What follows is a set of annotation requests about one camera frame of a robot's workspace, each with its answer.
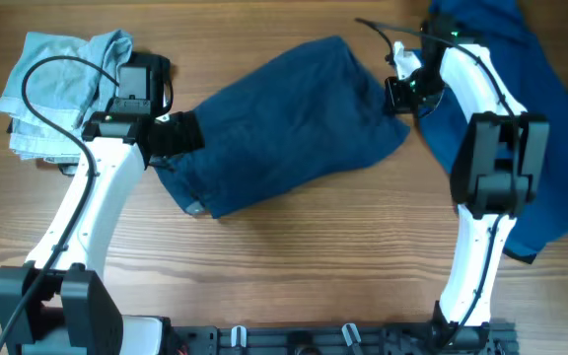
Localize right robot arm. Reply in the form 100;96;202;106
385;14;549;354

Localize blue t-shirt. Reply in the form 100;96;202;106
430;0;568;264

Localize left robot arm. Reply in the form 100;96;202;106
0;52;204;354

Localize dark navy blue shorts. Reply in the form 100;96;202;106
157;36;409;218

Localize black folded garment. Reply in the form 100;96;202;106
6;50;173;174

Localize light blue folded jeans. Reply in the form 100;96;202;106
0;30;133;164

